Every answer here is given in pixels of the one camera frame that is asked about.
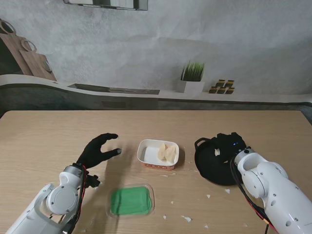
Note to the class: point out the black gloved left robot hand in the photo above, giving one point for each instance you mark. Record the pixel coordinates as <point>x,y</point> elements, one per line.
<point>93,153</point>

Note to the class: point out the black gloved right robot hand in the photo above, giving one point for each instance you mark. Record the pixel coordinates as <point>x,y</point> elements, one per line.
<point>230,143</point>

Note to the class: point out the white food container orange print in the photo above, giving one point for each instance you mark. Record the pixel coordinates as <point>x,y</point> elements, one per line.
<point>150,154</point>

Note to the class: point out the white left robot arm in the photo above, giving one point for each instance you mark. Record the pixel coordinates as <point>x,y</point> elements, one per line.
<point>61,197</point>

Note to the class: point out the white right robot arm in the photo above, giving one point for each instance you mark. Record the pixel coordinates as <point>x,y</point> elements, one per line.
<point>268,175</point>

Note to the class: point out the round black frying pan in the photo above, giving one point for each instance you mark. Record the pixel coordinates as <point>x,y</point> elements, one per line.
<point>209,168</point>

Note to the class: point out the yellow black spice jar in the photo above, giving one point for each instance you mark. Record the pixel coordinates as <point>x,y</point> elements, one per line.
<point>220,83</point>
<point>229,83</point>
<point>229,90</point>
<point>221,90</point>
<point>213,89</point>

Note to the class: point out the dark flat cooktop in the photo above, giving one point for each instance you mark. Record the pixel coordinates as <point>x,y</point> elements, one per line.
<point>114,89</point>

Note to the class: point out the thin white strip scrap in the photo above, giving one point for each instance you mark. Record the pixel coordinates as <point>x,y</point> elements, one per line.
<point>168,175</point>

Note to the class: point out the green grass plant white pot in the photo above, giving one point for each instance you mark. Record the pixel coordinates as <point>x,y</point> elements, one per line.
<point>192,75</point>

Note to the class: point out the large white scrap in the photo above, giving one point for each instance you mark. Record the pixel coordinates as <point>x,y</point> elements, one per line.
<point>186,218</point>

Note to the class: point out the light wooden cutting board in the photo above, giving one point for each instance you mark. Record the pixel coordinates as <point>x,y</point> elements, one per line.
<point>36,63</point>

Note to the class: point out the dark wooden cutting board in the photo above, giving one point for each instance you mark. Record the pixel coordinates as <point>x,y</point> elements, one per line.
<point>12,48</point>

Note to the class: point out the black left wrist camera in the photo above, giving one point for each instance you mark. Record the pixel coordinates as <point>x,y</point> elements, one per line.
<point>93,181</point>

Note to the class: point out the dark wall shelf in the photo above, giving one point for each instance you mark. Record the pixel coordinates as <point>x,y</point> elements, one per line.
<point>104,3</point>

